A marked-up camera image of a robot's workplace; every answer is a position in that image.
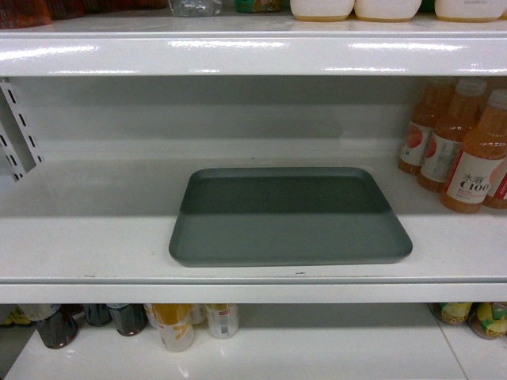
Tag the dark sauce bottle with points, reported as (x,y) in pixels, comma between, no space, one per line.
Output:
(55,325)

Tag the orange juice bottle C100 label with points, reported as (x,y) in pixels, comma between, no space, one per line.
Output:
(480,156)

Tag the grey silver serving tray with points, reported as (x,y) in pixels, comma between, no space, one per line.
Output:
(286,216)

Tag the orange juice bottle rear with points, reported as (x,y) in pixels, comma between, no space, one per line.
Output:
(433,105)

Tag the orange juice bottle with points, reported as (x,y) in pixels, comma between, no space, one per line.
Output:
(461,117)
(433,105)

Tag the yellow white drink can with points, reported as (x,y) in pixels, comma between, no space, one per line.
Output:
(174,325)

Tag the orange juice bottle middle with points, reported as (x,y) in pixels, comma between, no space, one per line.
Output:
(461,117)

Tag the white metal store shelf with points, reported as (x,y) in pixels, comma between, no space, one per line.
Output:
(105,118)

